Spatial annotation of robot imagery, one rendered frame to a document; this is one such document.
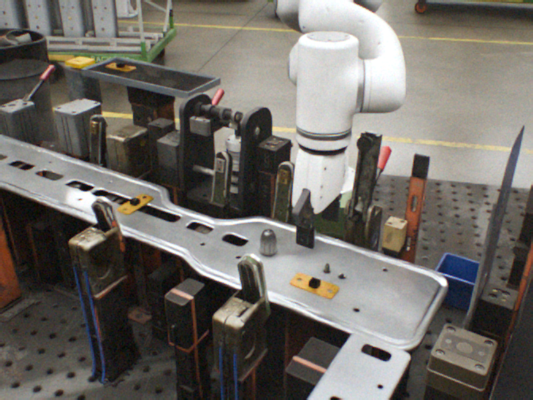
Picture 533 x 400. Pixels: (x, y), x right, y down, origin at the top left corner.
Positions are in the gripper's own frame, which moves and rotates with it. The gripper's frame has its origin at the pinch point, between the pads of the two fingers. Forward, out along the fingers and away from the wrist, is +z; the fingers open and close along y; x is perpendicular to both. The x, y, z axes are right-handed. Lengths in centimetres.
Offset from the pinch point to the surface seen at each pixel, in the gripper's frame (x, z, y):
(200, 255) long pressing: -23.0, 12.3, 3.0
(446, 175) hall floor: -33, 111, -253
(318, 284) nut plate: 0.7, 11.5, 0.2
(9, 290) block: -76, 37, 11
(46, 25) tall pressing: -401, 70, -273
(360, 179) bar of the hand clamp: -0.8, 0.2, -19.8
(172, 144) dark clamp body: -49, 5, -21
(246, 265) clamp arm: -5.7, 1.6, 13.3
